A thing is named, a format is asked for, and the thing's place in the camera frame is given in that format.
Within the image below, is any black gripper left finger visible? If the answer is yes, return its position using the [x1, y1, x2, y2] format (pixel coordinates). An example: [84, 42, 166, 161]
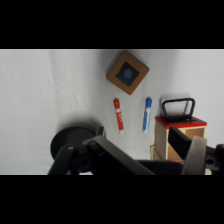
[48, 125, 155, 175]

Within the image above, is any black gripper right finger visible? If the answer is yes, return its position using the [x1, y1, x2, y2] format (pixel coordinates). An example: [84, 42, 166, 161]
[167, 126, 224, 175]

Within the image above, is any wooden block with blue dot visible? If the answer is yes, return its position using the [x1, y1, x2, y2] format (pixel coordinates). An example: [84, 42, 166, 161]
[106, 49, 150, 96]

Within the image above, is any wooden box with red lid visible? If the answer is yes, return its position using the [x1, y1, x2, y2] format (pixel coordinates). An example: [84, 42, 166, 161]
[149, 97, 208, 175]

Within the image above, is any red marker pen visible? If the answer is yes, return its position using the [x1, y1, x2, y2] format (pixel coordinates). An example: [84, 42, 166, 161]
[112, 97, 125, 135]

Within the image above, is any blue marker pen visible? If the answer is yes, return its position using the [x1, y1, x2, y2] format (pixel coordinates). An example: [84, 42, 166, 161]
[141, 96, 154, 134]

